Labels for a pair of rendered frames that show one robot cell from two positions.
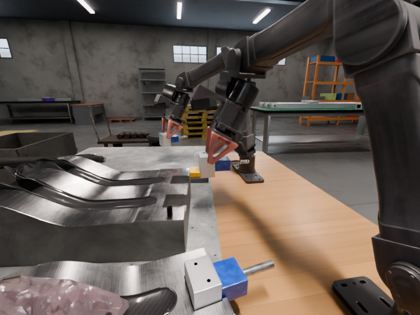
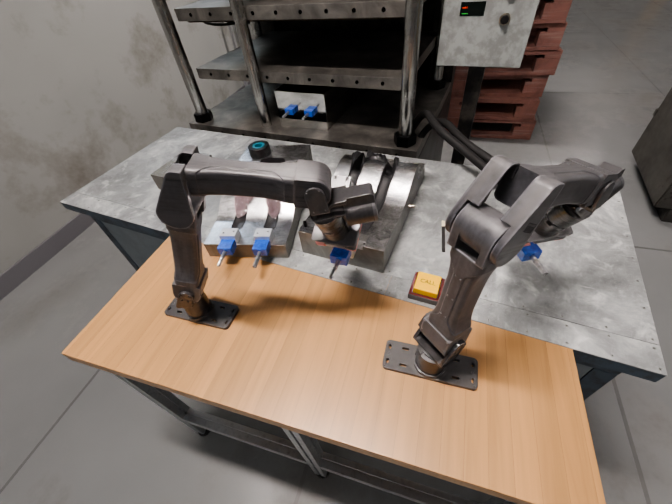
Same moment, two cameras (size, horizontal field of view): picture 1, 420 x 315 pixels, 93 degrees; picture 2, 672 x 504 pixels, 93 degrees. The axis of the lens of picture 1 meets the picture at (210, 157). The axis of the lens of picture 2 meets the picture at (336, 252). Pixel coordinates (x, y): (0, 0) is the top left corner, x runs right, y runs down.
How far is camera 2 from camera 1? 0.98 m
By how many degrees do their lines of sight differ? 98
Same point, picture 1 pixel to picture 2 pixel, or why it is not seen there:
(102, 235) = not seen: hidden behind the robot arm
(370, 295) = (220, 317)
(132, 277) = (286, 219)
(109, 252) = not seen: hidden behind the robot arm
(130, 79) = not seen: outside the picture
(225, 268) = (262, 244)
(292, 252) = (268, 308)
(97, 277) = (287, 207)
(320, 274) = (247, 310)
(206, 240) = (311, 265)
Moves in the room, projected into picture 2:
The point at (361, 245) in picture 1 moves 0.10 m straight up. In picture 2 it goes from (239, 360) to (224, 340)
